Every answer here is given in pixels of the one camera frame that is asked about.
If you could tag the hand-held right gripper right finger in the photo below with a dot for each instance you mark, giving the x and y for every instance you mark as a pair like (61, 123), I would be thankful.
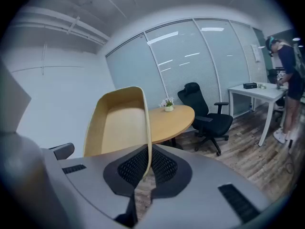
(202, 194)

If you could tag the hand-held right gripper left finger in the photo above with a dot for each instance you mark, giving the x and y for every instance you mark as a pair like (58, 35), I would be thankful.
(90, 175)

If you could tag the beige rectangular tray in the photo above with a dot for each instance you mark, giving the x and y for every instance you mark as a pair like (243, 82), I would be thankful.
(124, 123)

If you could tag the black chair armrest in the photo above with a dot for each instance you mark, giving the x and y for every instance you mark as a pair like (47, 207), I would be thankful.
(63, 150)

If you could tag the black office chair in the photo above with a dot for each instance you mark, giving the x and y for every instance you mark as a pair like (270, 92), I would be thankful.
(212, 123)

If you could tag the round wooden table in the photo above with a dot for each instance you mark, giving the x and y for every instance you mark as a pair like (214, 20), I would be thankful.
(171, 123)

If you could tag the white pot with pink flowers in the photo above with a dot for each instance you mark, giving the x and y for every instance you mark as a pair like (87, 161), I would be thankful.
(168, 105)

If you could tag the white desk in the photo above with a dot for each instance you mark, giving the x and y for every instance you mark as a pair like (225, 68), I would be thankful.
(259, 92)

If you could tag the black box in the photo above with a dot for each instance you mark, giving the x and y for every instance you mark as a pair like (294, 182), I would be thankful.
(249, 86)

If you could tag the small white desk items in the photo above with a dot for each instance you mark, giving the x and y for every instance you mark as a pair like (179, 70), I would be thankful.
(262, 86)

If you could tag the white paper sheet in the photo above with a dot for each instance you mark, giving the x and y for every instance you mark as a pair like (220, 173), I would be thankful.
(256, 52)

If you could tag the white ceiling pipes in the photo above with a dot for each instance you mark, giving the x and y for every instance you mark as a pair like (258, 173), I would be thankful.
(59, 20)

